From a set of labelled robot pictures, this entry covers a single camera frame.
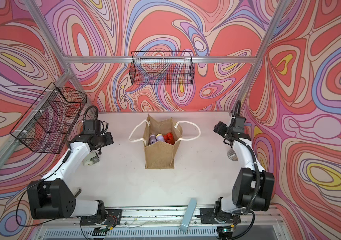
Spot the burlap tote bag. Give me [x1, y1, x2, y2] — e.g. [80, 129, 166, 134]
[128, 115, 201, 170]

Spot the purple flashlight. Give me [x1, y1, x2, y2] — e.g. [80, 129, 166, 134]
[156, 134, 165, 142]
[149, 135, 157, 145]

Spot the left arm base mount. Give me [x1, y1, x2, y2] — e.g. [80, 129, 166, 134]
[80, 209, 123, 226]

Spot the grey blue bar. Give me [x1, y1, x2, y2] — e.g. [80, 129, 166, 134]
[179, 198, 197, 233]

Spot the wire basket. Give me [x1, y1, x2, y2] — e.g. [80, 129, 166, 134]
[10, 83, 87, 154]
[129, 50, 195, 86]

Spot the red flashlight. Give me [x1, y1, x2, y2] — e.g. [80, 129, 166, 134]
[163, 132, 175, 145]

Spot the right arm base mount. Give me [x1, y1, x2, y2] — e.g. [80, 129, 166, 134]
[197, 208, 241, 226]

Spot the small green white device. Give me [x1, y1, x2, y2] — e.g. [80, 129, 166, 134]
[82, 151, 100, 167]

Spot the cup of pens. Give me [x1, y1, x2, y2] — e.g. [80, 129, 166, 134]
[227, 149, 238, 162]

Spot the back wire basket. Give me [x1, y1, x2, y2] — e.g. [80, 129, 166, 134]
[129, 50, 195, 86]

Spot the left wire basket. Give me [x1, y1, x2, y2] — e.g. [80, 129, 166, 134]
[10, 83, 87, 154]

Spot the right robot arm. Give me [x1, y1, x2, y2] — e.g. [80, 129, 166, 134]
[212, 101, 275, 224]

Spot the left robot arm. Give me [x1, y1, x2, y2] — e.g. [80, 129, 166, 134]
[26, 113, 114, 225]

